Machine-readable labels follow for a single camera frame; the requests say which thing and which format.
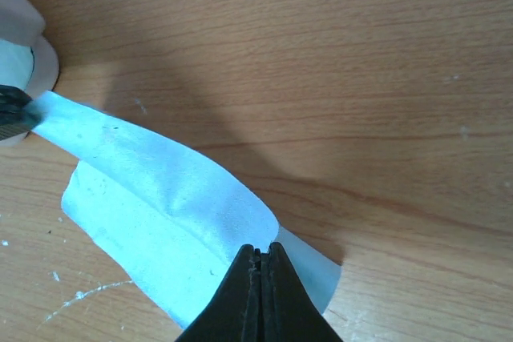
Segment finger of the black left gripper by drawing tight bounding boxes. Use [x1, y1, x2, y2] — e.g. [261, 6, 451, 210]
[1, 85, 40, 141]

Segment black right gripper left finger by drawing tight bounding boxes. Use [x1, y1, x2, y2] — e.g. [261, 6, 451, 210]
[177, 245, 263, 342]

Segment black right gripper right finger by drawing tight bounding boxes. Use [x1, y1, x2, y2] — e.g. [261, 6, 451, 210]
[260, 243, 341, 342]

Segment pink glasses case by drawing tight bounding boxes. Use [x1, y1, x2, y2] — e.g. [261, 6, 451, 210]
[1, 0, 59, 146]

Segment light blue cleaning cloth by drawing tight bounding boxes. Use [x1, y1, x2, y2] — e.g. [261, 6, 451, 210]
[29, 91, 341, 328]

